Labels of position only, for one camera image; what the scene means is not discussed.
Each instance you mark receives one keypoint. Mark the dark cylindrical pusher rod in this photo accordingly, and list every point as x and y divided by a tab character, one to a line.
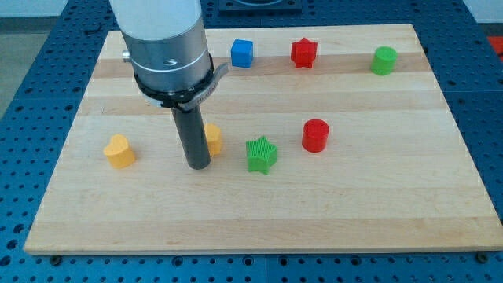
190	128

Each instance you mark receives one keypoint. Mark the yellow heart block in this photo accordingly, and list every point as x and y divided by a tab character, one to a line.
119	152

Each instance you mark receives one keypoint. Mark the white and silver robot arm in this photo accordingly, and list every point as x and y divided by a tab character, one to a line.
173	68

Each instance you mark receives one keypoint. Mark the yellow hexagon block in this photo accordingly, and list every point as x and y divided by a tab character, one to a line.
214	138

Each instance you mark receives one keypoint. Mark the green star block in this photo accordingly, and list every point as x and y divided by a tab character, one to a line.
261	155

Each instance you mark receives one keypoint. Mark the blue cube block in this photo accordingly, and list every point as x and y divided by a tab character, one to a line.
242	53

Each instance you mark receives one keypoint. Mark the red cylinder block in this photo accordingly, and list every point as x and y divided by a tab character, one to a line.
315	135

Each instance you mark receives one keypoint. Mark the red star block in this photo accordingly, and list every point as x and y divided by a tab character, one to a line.
303	53

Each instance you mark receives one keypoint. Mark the wooden board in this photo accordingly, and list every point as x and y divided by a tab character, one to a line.
395	175

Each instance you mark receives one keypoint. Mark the green cylinder block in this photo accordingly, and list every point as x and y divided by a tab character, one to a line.
384	60

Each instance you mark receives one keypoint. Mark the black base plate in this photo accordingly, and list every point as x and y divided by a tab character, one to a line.
241	6

